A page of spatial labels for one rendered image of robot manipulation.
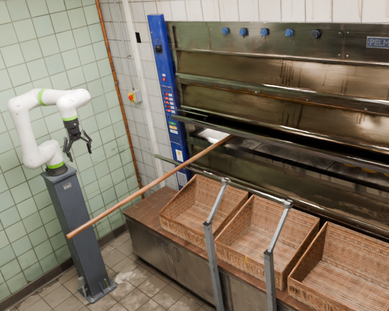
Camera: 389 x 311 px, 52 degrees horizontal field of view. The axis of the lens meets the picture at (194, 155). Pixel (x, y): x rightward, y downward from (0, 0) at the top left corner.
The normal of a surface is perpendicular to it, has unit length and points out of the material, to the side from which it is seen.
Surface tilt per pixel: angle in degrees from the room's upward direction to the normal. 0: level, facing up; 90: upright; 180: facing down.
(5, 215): 90
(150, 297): 0
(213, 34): 90
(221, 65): 70
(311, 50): 90
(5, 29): 90
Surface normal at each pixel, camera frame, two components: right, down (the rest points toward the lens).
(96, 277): 0.68, 0.25
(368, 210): -0.70, 0.08
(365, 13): -0.69, 0.41
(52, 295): -0.14, -0.88
